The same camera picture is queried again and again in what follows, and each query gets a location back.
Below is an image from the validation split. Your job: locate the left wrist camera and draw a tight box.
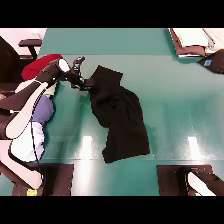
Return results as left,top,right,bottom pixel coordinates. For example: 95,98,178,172
71,55,86,75

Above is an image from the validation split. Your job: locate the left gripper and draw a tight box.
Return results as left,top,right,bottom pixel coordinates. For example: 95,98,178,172
65,71,89,91

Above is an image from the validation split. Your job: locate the red garment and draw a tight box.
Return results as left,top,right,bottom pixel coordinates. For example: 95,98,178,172
21,53,64,81

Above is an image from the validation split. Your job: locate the folded white garment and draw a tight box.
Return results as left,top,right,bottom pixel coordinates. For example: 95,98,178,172
171,28,214,48

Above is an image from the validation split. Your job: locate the purple garment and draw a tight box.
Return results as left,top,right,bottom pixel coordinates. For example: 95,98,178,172
31,95,56,126

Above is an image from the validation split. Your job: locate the black garment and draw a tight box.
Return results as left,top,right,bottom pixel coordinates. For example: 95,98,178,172
83,65,151,164

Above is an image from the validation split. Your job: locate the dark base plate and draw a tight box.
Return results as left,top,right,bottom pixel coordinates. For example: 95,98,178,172
12,162,75,197
156,164,214,197

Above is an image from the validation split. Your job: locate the folded cream garment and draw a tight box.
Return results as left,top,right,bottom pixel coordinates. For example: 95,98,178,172
202,28,224,55

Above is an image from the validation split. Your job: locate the black cable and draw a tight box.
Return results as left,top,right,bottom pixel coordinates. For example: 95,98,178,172
29,90,46,174

